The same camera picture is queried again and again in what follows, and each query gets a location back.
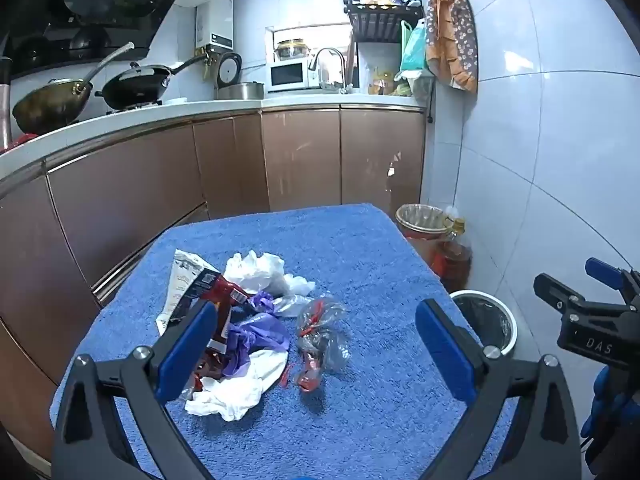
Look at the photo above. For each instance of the red snack packet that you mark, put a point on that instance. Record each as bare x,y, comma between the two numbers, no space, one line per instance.
225,295

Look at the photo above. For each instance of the brown bin with plastic liner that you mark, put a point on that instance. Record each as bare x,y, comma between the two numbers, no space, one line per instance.
422,230

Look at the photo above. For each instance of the yellow bottle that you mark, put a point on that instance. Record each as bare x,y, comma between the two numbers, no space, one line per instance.
382,82

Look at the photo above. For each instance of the white water heater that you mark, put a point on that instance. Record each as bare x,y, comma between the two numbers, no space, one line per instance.
217,20

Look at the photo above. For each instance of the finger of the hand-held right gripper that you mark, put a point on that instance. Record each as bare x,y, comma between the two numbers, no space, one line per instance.
550,290
602,270

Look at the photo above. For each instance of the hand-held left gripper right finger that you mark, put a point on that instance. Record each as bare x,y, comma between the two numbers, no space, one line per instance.
445,350

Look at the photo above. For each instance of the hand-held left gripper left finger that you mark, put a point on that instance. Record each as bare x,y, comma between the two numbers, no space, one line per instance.
190,345

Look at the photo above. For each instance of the black wok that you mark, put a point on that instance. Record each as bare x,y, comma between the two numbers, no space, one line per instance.
135,87

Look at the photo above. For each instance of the steel pot with lid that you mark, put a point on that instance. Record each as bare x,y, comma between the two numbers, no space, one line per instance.
291,49

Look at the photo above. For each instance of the red cloth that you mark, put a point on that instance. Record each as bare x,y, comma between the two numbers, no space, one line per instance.
22,141

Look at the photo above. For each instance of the chrome faucet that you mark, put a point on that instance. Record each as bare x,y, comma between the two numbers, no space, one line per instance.
342,60

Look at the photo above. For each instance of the white tissue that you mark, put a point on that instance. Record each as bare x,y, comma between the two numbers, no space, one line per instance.
240,390
260,270

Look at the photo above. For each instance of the black range hood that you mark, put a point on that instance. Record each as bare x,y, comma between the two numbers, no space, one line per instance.
100,0

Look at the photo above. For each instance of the white trash bin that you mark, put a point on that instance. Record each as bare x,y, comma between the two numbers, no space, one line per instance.
487,320

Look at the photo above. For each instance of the white microwave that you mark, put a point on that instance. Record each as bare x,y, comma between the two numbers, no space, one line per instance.
290,75

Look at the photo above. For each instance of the blue towel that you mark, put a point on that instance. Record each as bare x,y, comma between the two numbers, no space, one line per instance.
350,260

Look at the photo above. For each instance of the orange floral apron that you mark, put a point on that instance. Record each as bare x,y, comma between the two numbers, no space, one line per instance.
455,35

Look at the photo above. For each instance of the rice cooker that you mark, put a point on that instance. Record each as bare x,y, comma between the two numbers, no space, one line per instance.
230,67

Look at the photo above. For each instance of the white kitchen countertop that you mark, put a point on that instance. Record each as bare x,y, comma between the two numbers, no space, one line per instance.
200,107

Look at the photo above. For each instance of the brass wok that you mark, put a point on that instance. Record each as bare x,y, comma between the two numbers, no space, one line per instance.
50,105

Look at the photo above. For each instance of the white printed paper wrapper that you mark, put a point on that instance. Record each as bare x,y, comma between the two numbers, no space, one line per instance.
182,275

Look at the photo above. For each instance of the white plastic bag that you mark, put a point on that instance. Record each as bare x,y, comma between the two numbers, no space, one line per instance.
417,82

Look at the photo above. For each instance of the pink thermos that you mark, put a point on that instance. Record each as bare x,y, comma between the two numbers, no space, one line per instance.
4,105

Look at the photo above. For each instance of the cooking oil bottle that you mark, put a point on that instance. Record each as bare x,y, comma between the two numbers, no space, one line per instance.
452,255

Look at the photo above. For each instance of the black dish rack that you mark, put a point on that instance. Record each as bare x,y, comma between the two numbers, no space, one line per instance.
380,20

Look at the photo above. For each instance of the clear plastic wrapper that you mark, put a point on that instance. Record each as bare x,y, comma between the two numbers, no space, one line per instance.
295,304

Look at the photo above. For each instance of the purple plastic wrapper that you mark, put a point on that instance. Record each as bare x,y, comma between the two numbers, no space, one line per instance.
260,337
262,304

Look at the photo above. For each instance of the gas stove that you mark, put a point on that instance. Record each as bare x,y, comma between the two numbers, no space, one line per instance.
145,105

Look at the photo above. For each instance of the clear bag with red bits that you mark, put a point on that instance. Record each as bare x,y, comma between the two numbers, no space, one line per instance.
320,340

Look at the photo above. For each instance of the green plastic bag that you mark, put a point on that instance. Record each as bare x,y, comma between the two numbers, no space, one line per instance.
414,47

